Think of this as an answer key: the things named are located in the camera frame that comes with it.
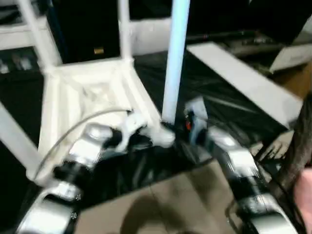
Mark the white plastic table top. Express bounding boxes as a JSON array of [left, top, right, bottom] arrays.
[[25, 57, 176, 186]]

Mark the chrome metal frame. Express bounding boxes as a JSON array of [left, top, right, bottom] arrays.
[[226, 202, 241, 234]]

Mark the black bar with red light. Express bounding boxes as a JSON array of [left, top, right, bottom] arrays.
[[187, 30, 259, 41]]

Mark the white flat board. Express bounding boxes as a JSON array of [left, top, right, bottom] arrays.
[[187, 41, 305, 129]]

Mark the white cardboard box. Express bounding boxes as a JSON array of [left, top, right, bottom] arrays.
[[270, 24, 312, 73]]

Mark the white plastic table leg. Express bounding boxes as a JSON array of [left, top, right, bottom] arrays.
[[0, 101, 41, 172], [18, 0, 63, 74], [162, 0, 191, 125], [118, 0, 135, 62]]

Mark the dark textured bundle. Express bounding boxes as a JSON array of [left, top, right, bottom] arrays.
[[280, 95, 312, 191]]

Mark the white cabinet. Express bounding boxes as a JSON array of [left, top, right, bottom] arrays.
[[0, 0, 62, 70]]

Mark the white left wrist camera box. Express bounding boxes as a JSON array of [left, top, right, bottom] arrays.
[[116, 113, 149, 152]]

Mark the pink fabric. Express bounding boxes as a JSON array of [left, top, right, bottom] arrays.
[[293, 168, 312, 230]]

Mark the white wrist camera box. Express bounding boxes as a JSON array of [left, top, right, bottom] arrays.
[[116, 113, 149, 152], [184, 97, 210, 146]]

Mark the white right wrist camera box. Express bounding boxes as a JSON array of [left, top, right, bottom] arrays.
[[184, 97, 210, 146]]

